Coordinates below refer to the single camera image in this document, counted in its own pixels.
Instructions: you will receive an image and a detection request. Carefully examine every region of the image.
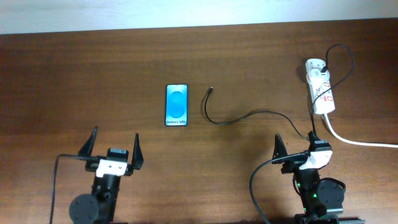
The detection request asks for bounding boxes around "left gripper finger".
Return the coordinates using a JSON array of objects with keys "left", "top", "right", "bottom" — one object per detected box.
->
[
  {"left": 131, "top": 133, "right": 144, "bottom": 170},
  {"left": 78, "top": 126, "right": 98, "bottom": 157}
]

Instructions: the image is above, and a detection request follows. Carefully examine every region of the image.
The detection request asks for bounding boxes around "white power strip cord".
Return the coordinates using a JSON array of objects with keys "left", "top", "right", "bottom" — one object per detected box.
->
[{"left": 322, "top": 113, "right": 398, "bottom": 149}]

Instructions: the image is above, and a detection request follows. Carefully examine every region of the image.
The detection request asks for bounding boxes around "black charging cable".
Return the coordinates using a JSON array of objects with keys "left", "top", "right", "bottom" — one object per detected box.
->
[{"left": 203, "top": 43, "right": 356, "bottom": 141}]

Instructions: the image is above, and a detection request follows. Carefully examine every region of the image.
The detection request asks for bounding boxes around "white power strip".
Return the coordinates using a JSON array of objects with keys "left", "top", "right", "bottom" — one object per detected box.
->
[{"left": 305, "top": 58, "right": 335, "bottom": 114}]

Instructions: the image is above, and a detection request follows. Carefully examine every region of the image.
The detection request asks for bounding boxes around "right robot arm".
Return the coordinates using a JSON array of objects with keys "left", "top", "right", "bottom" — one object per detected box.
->
[{"left": 272, "top": 132, "right": 366, "bottom": 224}]

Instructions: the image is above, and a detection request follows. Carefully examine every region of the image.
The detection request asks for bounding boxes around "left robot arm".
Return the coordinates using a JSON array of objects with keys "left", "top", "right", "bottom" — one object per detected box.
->
[{"left": 69, "top": 128, "right": 144, "bottom": 224}]

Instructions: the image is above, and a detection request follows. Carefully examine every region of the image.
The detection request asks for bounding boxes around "white USB charger plug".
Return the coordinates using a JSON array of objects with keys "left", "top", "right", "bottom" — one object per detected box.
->
[{"left": 307, "top": 68, "right": 330, "bottom": 85}]

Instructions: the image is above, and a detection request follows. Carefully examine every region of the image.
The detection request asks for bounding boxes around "blue screen smartphone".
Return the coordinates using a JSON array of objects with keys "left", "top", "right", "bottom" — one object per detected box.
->
[{"left": 165, "top": 84, "right": 188, "bottom": 126}]

